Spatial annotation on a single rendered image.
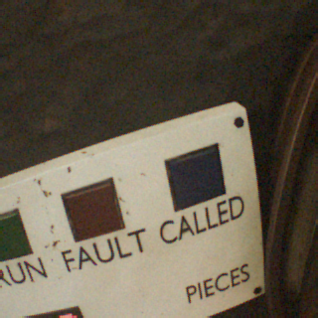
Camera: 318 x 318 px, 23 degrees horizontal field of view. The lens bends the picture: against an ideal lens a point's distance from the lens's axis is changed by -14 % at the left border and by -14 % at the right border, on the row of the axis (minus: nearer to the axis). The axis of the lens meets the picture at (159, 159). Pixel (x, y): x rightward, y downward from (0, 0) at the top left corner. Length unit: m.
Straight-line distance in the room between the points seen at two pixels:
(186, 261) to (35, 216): 0.13
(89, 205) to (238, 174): 0.12
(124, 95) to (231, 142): 0.09
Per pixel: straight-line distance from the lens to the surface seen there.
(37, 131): 0.61
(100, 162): 0.61
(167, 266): 0.66
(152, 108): 0.63
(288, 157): 0.59
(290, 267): 0.60
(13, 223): 0.60
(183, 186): 0.63
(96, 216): 0.62
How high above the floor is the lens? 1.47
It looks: 23 degrees down
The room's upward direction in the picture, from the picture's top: 12 degrees counter-clockwise
